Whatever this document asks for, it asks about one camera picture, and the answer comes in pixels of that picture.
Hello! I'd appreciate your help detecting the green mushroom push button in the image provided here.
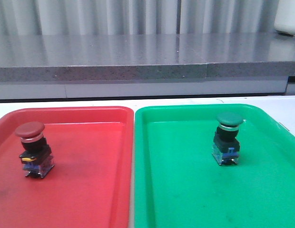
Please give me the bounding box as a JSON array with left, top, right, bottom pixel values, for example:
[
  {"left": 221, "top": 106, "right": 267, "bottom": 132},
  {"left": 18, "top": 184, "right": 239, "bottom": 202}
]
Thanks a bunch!
[{"left": 212, "top": 112, "right": 243, "bottom": 165}]

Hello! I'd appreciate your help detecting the red mushroom push button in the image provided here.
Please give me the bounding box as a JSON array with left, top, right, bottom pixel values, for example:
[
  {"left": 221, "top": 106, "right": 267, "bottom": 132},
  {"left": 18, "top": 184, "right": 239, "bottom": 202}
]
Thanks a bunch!
[{"left": 15, "top": 122, "right": 54, "bottom": 179}]

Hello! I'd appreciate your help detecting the green plastic tray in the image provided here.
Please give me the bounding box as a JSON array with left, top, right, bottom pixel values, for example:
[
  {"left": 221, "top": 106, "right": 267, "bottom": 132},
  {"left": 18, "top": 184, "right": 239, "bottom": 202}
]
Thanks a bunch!
[{"left": 135, "top": 104, "right": 295, "bottom": 228}]

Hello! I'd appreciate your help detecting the red plastic tray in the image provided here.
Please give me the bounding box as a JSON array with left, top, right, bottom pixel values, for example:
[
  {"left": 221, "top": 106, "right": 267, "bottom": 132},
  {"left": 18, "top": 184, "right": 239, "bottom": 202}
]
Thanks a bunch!
[{"left": 0, "top": 106, "right": 134, "bottom": 228}]

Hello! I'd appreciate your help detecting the grey speckled stone counter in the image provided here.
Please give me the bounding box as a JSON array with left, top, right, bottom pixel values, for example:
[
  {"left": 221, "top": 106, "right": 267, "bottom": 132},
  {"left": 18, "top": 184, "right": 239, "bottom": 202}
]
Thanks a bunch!
[{"left": 0, "top": 33, "right": 295, "bottom": 101}]

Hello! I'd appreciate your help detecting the white appliance on counter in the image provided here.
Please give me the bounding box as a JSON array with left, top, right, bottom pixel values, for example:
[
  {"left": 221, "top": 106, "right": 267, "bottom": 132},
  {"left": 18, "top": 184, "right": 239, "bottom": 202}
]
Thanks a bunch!
[{"left": 274, "top": 0, "right": 295, "bottom": 36}]

